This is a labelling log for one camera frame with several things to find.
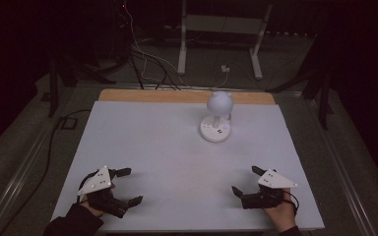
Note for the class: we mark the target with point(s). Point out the white plug adapter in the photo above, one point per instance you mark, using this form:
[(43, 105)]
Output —
[(225, 69)]

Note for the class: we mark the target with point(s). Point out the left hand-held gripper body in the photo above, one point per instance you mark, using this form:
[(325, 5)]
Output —
[(99, 183)]

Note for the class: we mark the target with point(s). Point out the metal floor rail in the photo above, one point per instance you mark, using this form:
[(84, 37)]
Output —
[(341, 170), (16, 177)]

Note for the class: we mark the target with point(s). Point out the black stand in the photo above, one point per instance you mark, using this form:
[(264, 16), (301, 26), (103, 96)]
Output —
[(321, 95), (54, 85)]

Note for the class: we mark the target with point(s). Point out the black floor box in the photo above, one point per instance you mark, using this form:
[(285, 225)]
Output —
[(68, 123)]

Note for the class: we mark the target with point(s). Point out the white table mat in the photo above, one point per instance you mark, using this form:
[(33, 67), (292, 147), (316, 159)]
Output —
[(177, 164)]

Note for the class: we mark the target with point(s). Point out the person's left hand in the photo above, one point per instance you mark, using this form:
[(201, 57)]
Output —
[(93, 206)]

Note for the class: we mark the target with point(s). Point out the white desk lamp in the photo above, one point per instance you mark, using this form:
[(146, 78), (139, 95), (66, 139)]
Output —
[(217, 121)]

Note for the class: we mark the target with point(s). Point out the white metal stand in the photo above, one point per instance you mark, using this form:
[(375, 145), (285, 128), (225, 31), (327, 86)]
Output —
[(221, 24)]

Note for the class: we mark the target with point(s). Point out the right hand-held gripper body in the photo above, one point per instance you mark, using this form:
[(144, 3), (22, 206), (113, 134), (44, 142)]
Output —
[(269, 190)]

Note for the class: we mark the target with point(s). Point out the person's right hand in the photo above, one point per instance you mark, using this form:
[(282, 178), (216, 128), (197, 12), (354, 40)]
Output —
[(280, 214)]

